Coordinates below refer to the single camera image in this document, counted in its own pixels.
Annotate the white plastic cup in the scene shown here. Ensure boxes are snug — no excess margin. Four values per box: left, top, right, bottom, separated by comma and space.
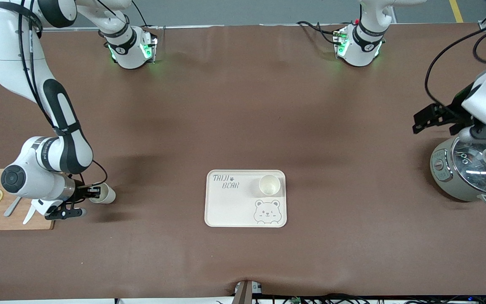
259, 174, 281, 196
89, 182, 116, 204

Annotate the beige bear print tray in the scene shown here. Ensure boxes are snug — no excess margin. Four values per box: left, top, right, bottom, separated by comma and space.
204, 169, 287, 228

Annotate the white plastic knife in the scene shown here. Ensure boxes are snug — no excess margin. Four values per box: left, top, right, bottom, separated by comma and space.
22, 205, 37, 225

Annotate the grey plastic knife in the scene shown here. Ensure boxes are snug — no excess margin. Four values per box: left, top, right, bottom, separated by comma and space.
3, 196, 22, 217

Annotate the glass pot lid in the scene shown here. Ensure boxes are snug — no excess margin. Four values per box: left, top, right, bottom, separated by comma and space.
451, 136, 486, 195

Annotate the wooden cutting board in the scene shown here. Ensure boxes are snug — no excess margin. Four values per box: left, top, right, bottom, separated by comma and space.
0, 169, 55, 231

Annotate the grey electric cooking pot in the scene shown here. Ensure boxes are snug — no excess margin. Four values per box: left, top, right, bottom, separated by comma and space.
430, 136, 486, 207

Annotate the brown table cover mat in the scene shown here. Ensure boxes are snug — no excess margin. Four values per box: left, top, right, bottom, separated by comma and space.
0, 23, 486, 301

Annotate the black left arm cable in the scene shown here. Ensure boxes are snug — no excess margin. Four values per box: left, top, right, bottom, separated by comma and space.
424, 25, 486, 114

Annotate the black looped cable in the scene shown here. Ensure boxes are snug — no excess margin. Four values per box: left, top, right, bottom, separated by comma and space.
472, 8, 486, 65

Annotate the black left base cable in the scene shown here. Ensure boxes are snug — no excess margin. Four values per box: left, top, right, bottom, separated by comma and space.
297, 20, 355, 46

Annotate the black base cable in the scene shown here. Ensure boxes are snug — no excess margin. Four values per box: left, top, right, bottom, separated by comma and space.
297, 20, 355, 46
131, 0, 149, 27

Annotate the black right base cable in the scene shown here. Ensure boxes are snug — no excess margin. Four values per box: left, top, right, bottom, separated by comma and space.
131, 0, 149, 27

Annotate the aluminium camera post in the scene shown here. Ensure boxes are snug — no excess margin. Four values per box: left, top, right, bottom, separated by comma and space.
232, 280, 264, 304

